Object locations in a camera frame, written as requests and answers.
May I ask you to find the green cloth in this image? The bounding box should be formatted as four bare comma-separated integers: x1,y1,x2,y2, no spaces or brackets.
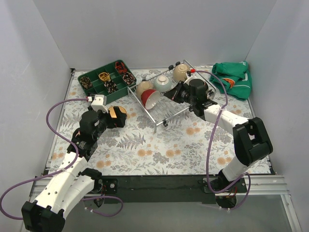
211,61,252,101

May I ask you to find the metal wire dish rack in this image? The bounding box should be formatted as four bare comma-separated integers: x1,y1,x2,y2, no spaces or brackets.
127,59,217,132

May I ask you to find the dark floral roll right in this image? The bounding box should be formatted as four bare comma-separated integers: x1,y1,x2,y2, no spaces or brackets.
122,72,136,86

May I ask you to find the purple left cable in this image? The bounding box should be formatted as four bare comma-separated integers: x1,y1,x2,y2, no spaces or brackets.
0,98,124,220

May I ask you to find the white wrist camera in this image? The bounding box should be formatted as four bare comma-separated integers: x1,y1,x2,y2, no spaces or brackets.
87,94,108,113
184,70,197,85

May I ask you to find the orange black roll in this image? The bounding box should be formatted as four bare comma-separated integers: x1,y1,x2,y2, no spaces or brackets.
115,61,127,74

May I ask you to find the aluminium frame rail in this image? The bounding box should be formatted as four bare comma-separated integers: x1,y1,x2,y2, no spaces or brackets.
26,175,301,232

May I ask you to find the light green bowl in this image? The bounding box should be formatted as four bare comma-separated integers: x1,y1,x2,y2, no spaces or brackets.
154,75,171,92

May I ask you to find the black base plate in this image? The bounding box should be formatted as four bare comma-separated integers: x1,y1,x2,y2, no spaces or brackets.
43,173,249,203

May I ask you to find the yellow patterned roll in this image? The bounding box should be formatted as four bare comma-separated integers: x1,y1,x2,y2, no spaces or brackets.
98,72,111,82

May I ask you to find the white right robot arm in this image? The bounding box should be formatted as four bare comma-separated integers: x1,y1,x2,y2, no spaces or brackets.
164,79,273,193

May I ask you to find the dark floral roll middle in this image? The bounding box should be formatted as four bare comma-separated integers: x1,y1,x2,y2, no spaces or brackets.
103,80,118,94

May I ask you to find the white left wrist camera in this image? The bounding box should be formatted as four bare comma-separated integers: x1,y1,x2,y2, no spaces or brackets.
87,94,108,113

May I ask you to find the green compartment tray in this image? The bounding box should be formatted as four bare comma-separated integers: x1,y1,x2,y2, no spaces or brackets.
78,60,137,103

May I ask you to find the dark patterned bowl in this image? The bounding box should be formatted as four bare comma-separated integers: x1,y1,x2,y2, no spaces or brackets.
201,81,209,95

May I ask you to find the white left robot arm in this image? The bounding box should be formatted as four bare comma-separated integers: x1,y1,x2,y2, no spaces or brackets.
21,106,127,232

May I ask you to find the tan bowl gold rim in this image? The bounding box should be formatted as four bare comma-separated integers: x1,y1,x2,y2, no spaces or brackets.
136,81,154,99

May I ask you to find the beige bowl back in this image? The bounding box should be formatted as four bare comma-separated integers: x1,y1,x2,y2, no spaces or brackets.
173,64,190,82

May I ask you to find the dark floral roll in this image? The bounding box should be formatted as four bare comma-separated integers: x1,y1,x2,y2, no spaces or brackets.
122,72,136,86
103,80,118,94

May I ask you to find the tan bowl front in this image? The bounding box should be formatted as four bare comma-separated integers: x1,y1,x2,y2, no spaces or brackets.
106,105,128,129

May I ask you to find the dark patterned roll left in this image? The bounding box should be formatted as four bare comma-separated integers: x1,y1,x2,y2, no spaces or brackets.
80,76,93,90

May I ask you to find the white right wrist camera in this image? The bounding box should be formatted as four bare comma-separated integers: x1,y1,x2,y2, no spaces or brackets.
184,70,197,85

